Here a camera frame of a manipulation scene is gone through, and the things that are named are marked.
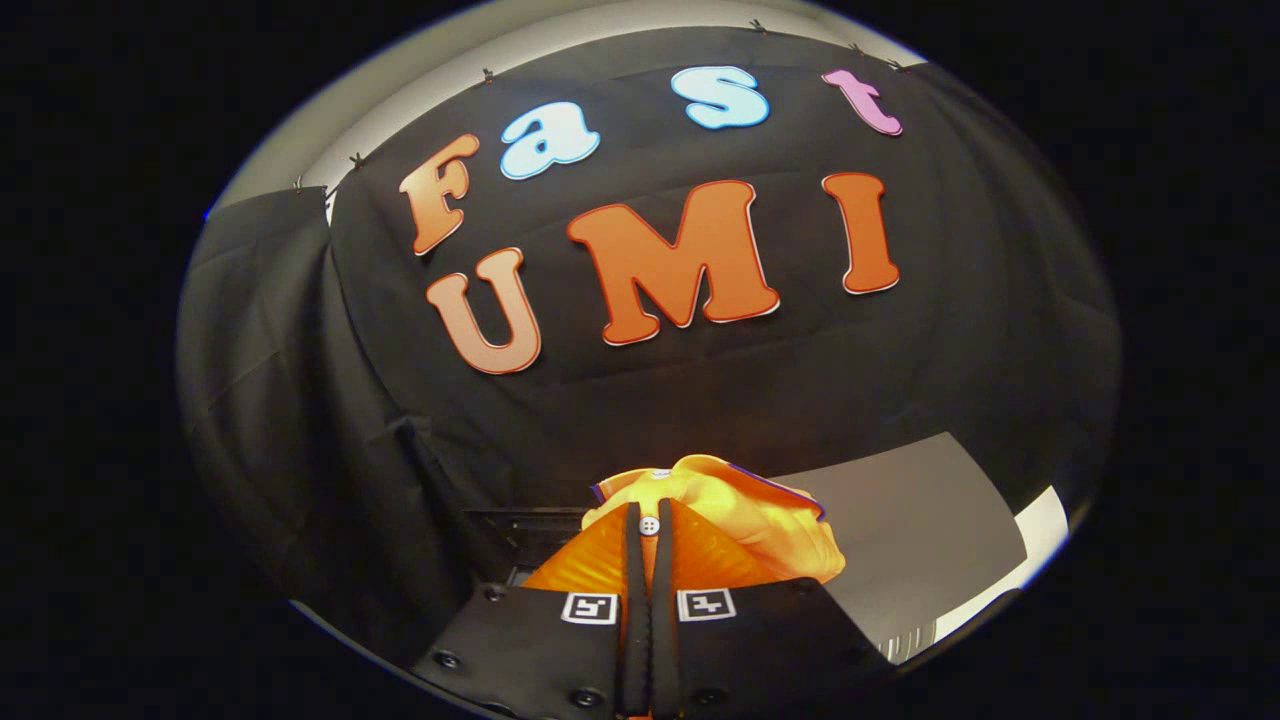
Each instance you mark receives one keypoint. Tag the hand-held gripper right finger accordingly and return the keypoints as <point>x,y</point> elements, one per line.
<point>664,620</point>

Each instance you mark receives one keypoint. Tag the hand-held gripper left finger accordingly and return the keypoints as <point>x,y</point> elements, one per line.
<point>634,620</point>

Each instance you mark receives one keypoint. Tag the yellow polo shirt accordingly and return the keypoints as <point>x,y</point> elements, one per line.
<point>760,530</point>

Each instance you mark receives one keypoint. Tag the black backdrop cloth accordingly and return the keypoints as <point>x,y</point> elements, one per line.
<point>700,400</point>

